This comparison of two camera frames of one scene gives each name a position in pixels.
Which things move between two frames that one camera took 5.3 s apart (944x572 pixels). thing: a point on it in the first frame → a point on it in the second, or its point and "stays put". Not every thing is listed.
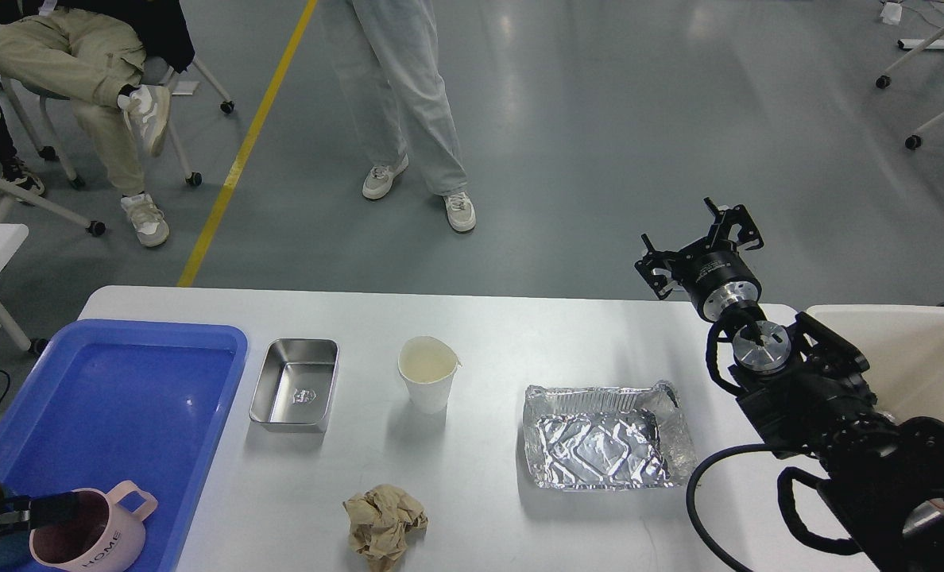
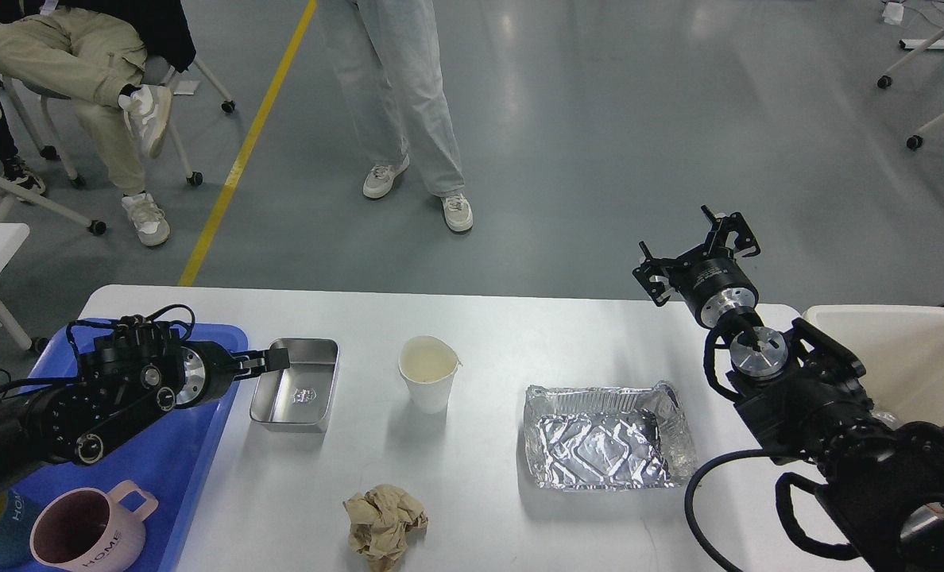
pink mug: x=109 y=533 stays put
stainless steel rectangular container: x=295 y=385 stays put
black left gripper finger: x=13 y=513 → x=209 y=369
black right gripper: x=714 y=278 stays put
